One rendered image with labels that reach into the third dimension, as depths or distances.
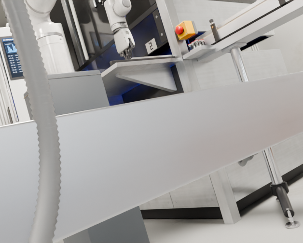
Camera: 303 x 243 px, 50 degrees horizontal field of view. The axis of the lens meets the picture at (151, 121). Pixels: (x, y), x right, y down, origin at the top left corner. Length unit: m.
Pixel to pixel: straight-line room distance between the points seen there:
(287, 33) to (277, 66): 1.60
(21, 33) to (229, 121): 0.32
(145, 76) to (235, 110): 1.13
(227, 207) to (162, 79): 0.72
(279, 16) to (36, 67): 1.28
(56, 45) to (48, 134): 1.12
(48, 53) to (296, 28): 3.00
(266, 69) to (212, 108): 1.80
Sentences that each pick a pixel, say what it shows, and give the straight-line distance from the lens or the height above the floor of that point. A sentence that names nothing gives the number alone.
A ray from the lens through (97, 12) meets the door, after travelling 2.33.
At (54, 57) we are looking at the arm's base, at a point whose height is 0.95.
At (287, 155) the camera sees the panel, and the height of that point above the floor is 0.18.
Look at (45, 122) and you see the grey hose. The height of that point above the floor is 0.54.
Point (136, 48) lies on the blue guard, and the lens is 1.98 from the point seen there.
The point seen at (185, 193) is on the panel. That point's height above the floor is 0.18.
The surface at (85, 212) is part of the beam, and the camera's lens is 0.35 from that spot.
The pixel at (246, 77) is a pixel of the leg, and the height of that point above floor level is 0.67.
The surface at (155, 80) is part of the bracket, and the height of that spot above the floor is 0.80.
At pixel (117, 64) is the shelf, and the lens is 1.46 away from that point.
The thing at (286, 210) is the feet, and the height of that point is 0.07.
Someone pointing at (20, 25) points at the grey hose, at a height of 0.65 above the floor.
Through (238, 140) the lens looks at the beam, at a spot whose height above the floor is 0.46.
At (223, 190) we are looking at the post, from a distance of 1.69.
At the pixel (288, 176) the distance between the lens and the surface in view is 2.32.
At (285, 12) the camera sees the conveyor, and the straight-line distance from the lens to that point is 1.51.
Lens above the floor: 0.49
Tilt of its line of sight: 4 degrees up
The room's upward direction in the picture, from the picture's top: 17 degrees counter-clockwise
